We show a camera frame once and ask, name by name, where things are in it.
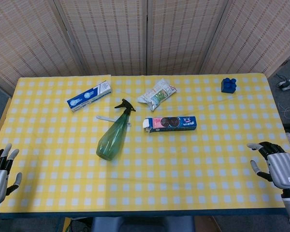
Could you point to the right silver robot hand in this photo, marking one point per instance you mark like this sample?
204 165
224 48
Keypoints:
281 169

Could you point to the beige woven folding screen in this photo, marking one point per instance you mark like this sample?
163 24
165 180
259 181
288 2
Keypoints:
116 36

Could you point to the blue pink cookie box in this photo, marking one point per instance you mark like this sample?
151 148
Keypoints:
170 123

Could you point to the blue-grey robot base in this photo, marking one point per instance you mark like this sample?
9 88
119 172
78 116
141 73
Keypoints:
142 224

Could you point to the blue toy building block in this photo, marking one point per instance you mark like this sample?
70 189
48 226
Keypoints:
228 85

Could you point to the green spray bottle black trigger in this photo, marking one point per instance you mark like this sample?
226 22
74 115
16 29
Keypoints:
112 136

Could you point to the white crinkled snack bag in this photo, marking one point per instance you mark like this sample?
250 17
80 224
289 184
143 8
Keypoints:
157 94

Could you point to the blue white toothpaste box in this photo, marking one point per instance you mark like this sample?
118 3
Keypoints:
89 97

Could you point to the white plastic strip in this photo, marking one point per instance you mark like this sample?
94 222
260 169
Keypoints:
104 118

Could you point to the yellow white checkered tablecloth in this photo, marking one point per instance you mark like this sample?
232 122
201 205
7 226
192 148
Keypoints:
159 174

